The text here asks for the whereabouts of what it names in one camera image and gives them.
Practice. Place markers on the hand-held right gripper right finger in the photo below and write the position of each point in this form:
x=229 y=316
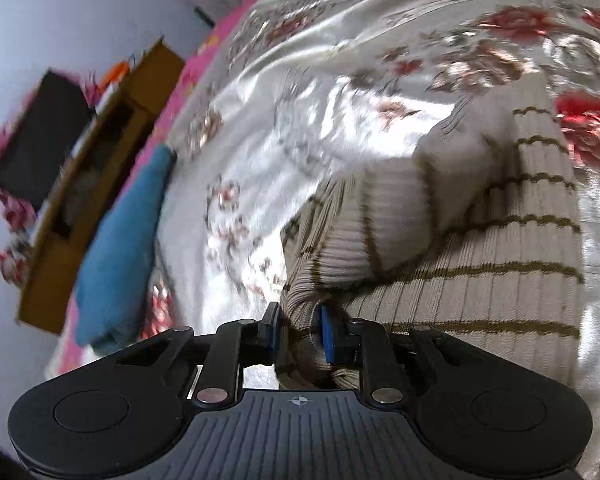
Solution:
x=328 y=335

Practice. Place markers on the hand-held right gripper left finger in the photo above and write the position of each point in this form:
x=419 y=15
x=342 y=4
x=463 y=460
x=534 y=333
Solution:
x=275 y=332

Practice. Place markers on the beige striped knit sweater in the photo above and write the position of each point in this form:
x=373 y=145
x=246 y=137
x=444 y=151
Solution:
x=480 y=270

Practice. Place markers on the blue folded cloth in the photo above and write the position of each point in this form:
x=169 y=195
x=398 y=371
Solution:
x=125 y=240

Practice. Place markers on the wooden cabinet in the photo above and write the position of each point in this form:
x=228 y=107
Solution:
x=55 y=270

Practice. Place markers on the pink floral bed sheet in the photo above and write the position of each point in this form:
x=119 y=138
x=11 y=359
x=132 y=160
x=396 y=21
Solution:
x=215 y=35

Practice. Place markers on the black screen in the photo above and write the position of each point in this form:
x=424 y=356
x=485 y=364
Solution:
x=40 y=140

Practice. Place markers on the orange object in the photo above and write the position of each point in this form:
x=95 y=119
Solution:
x=117 y=71

